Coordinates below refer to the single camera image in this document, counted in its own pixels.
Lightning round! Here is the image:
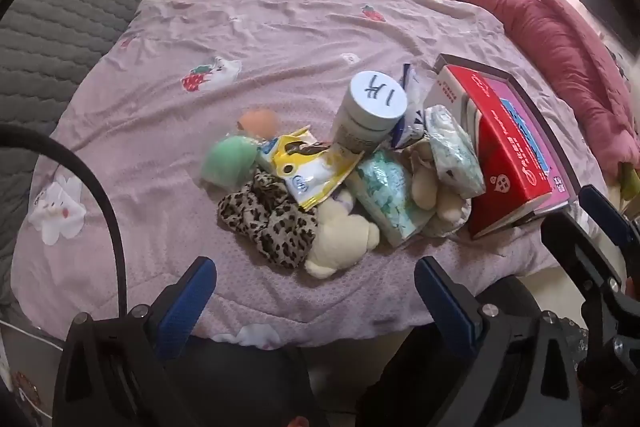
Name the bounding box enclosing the red tissue box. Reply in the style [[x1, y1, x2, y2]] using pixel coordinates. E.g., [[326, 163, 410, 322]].
[[424, 66, 555, 240]]

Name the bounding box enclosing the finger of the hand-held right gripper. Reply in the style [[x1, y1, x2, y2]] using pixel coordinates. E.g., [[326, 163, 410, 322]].
[[541, 212, 637, 349], [579, 184, 640, 254]]

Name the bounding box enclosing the grey quilted headboard cover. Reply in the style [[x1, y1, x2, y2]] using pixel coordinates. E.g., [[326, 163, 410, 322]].
[[0, 0, 213, 308]]

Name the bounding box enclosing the black television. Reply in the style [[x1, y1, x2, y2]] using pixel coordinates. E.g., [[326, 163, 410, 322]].
[[580, 0, 623, 38]]

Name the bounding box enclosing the leopard print scrunchie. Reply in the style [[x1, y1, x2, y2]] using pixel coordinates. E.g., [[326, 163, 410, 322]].
[[217, 172, 321, 270]]

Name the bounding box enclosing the black cable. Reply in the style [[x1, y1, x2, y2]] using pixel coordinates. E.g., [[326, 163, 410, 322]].
[[0, 124, 128, 318]]

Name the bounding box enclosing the white jar with lid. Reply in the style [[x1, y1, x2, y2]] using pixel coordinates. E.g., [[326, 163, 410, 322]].
[[331, 70, 408, 154]]

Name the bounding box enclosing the pink quilt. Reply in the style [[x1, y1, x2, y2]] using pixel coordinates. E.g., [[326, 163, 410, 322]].
[[404, 0, 640, 172]]

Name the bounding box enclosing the white blue patterned tissue pack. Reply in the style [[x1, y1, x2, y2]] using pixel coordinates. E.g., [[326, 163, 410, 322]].
[[424, 104, 487, 200]]

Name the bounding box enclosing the beige plush toy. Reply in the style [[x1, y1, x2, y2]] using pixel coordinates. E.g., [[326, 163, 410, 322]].
[[407, 140, 453, 212]]

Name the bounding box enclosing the green tissue pack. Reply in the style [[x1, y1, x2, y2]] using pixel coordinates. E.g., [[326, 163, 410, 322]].
[[347, 149, 436, 248]]

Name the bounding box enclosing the yellow green cloth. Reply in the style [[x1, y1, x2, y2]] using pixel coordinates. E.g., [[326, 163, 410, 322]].
[[619, 162, 640, 204]]

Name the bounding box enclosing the cream plush toy purple bow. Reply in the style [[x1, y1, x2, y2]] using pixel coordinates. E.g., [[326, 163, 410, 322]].
[[304, 189, 381, 279]]

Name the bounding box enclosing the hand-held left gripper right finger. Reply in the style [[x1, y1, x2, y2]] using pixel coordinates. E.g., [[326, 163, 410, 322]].
[[414, 256, 583, 427]]

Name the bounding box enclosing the white cable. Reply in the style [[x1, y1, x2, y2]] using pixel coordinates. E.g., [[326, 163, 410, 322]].
[[0, 319, 62, 349]]

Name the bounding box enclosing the green makeup sponge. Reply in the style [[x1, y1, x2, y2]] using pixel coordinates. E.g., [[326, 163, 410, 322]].
[[202, 134, 261, 185]]

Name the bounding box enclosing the shallow box with pink inside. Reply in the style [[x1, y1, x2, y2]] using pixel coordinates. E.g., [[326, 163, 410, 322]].
[[432, 53, 583, 228]]

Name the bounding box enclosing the orange makeup sponge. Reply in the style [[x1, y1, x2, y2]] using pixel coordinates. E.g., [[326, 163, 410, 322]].
[[237, 108, 280, 140]]

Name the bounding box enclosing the lilac strawberry print blanket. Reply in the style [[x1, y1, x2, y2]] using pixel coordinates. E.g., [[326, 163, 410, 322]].
[[10, 0, 601, 350]]

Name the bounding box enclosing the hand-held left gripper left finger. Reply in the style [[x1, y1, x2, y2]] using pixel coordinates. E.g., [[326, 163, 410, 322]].
[[52, 256, 218, 427]]

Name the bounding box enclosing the yellow snack packet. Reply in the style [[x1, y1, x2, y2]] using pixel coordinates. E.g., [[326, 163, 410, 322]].
[[257, 127, 366, 210]]

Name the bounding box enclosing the person's dark clothing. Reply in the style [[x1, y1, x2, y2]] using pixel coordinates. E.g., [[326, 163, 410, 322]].
[[175, 274, 546, 427]]

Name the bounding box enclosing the white purple plastic packet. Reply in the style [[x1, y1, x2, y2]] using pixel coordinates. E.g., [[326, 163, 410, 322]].
[[387, 63, 431, 150]]

